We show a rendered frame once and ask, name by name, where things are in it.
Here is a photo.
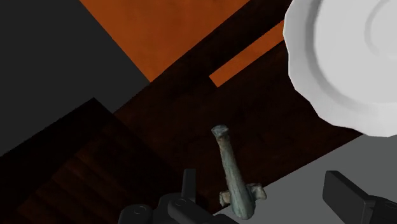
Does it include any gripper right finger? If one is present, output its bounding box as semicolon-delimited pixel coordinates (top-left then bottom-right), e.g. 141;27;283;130
322;170;397;224

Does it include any dark brown wooden table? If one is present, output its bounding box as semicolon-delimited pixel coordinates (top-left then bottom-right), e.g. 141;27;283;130
0;0;364;224

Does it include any grey-green long-necked figure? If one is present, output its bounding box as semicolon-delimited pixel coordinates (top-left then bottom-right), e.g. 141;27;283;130
211;125;267;220

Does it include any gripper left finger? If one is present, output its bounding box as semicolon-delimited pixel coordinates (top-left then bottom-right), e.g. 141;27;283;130
117;168;240;224

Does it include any white scalloped plate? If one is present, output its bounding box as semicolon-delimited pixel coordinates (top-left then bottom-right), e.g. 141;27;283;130
283;0;397;137

